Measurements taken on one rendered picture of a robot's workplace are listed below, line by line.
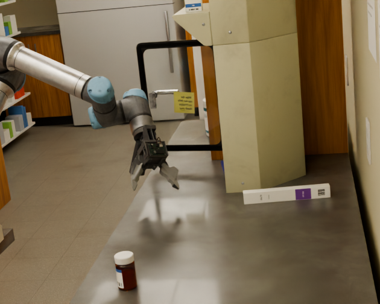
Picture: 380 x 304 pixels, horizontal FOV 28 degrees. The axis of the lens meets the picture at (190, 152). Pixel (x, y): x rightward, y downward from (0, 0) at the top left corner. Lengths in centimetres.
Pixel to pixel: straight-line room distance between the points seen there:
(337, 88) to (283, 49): 38
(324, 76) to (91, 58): 502
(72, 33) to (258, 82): 531
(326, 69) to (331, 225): 74
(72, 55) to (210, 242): 564
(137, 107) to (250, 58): 39
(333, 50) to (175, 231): 91
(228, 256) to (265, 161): 52
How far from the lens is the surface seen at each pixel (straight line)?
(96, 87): 228
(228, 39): 229
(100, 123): 241
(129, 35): 738
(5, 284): 435
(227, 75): 230
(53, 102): 786
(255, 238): 204
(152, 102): 271
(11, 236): 235
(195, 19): 229
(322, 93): 268
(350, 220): 213
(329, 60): 266
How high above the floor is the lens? 173
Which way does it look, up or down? 16 degrees down
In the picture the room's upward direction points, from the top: 6 degrees counter-clockwise
